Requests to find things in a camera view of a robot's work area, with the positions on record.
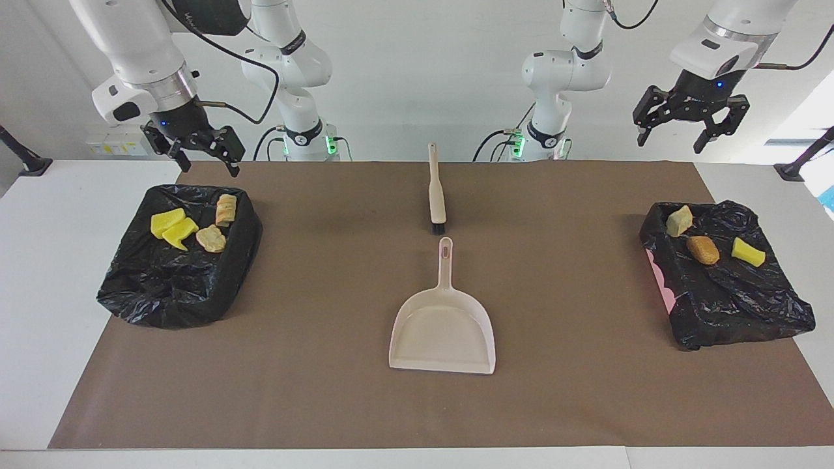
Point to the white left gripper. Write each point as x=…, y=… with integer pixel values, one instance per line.
x=713, y=55

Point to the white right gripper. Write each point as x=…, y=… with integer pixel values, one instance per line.
x=124, y=104

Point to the notched yellow sponge piece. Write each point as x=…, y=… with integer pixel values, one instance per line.
x=181, y=233

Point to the brown sponge lump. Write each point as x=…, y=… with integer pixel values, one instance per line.
x=704, y=250

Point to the green and yellow sponge piece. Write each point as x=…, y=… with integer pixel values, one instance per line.
x=748, y=253

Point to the beige brush with black bristles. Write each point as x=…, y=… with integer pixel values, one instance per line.
x=436, y=195

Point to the beige plastic dustpan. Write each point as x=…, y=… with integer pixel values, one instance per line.
x=443, y=332

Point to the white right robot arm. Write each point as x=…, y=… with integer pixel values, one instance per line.
x=130, y=32

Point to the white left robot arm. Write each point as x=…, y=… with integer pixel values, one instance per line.
x=560, y=71

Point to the black bag lined trash bin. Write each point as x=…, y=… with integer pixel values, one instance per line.
x=163, y=286

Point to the pink plastic bin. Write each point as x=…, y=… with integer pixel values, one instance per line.
x=661, y=283

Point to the left black bag bin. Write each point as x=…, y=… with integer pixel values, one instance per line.
x=736, y=306

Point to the black clamp stand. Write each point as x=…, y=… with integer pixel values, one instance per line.
x=791, y=170
x=29, y=163

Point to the blue object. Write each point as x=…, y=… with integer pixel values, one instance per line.
x=829, y=197

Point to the brown paper table mat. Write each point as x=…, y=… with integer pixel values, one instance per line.
x=260, y=391

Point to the white wall socket box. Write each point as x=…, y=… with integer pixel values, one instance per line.
x=117, y=144

